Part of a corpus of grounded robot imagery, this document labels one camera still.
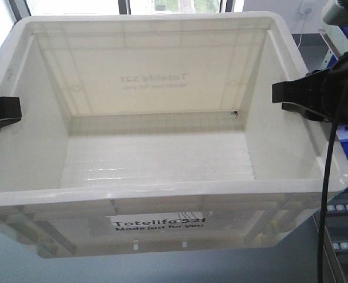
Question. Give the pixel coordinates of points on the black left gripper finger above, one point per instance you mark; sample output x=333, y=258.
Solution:
x=10, y=111

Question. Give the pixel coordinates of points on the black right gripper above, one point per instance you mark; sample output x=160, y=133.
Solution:
x=302, y=90

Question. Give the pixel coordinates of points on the white Totelife plastic bin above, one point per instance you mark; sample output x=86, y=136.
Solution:
x=154, y=133

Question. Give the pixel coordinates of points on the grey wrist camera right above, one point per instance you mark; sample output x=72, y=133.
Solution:
x=335, y=13

